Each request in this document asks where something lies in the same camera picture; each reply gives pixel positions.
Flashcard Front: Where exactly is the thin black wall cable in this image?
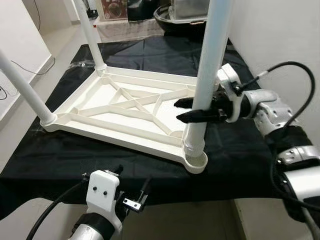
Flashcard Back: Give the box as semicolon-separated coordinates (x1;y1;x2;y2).
10;54;56;76

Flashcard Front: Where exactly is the long clear tape strip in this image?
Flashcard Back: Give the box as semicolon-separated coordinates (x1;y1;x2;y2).
70;60;96;69

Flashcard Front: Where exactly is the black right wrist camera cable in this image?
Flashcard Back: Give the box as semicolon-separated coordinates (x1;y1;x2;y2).
239;60;320;211

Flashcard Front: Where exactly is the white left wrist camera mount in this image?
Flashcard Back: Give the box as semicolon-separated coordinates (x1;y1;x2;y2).
86;170;124;226

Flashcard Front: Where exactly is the speckled grey right wrist camera mount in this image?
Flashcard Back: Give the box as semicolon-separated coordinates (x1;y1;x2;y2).
216;63;246;124

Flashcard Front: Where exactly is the black wok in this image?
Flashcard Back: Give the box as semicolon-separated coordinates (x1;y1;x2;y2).
154;5;209;34

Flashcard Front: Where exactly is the beige cloth covered bench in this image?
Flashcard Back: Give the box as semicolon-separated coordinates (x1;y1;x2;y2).
95;17;166;44

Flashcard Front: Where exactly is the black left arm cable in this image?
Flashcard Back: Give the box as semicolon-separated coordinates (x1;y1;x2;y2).
26;172;91;240

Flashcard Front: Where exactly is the black tablecloth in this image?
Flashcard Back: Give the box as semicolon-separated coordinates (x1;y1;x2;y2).
0;36;320;221

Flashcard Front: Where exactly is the clear plastic storage box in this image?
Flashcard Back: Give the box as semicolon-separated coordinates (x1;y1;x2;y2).
170;0;211;24

